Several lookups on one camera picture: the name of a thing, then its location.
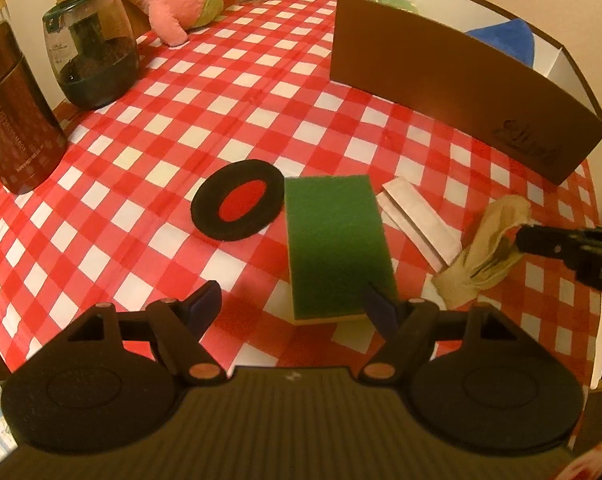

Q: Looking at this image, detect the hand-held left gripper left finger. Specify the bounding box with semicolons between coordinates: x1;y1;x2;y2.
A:
67;280;228;387

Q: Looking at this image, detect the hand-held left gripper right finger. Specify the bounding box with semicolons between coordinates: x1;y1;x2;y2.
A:
358;282;520;387

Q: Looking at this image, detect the beige cloth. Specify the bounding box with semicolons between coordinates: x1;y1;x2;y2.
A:
433;196;534;310

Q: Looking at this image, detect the green scouring sponge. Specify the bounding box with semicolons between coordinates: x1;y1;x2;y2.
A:
283;175;399;325

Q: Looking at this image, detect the brown cardboard box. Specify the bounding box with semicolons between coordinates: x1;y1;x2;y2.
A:
329;0;602;184

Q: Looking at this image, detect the blue cloth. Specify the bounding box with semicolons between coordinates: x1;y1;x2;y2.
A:
465;18;536;67

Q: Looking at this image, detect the green packet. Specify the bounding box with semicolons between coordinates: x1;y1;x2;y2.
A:
372;0;422;15

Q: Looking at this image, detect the black red oval felt pad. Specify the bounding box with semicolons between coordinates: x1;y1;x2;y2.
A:
190;159;285;242

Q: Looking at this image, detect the white paper packet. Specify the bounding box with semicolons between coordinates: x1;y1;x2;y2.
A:
376;177;463;267

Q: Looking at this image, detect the red white checkered tablecloth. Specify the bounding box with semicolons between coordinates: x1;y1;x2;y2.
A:
0;0;602;392

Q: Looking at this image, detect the dark brown tin canister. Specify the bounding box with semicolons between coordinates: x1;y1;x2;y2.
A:
0;20;70;195

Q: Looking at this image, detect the glass jar with green lid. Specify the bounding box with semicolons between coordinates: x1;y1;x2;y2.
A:
42;0;140;111

